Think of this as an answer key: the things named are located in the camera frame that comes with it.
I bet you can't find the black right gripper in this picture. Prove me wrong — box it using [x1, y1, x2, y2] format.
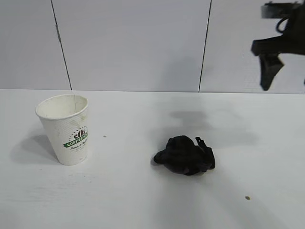
[251, 2, 305, 91]

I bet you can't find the black cloth rag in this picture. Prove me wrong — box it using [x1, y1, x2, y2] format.
[153, 135, 217, 177]

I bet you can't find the white paper coffee cup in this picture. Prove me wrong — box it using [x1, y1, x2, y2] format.
[35, 94, 90, 166]

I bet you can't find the black looped gripper cable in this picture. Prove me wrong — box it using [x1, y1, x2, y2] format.
[275, 18, 289, 33]

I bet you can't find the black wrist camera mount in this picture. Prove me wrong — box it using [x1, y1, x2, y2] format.
[261, 1, 293, 19]

